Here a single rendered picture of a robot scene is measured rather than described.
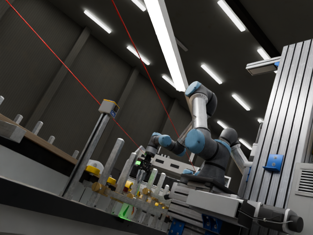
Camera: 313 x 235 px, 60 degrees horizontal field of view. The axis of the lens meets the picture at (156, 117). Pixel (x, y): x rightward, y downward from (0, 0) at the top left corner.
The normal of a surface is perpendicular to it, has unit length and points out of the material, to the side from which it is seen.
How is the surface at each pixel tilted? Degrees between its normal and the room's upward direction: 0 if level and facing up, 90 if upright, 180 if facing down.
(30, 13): 90
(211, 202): 90
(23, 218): 90
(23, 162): 90
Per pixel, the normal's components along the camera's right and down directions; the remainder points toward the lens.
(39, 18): 0.61, -0.05
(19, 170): 0.89, 0.23
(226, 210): -0.70, -0.50
